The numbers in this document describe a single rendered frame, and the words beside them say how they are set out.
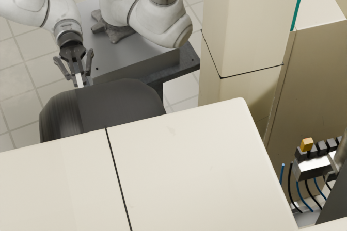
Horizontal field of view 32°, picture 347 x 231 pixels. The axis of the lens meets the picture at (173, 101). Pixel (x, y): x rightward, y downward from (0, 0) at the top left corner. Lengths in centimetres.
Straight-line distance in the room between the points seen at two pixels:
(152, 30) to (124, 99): 82
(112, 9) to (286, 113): 75
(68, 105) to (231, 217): 63
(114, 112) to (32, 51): 211
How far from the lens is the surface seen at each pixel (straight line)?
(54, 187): 91
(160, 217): 88
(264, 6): 105
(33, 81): 331
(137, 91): 142
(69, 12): 200
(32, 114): 318
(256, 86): 124
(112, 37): 239
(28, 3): 194
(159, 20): 214
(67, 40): 191
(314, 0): 188
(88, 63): 185
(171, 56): 241
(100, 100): 140
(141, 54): 236
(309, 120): 227
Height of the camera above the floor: 259
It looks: 55 degrees down
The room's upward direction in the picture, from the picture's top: straight up
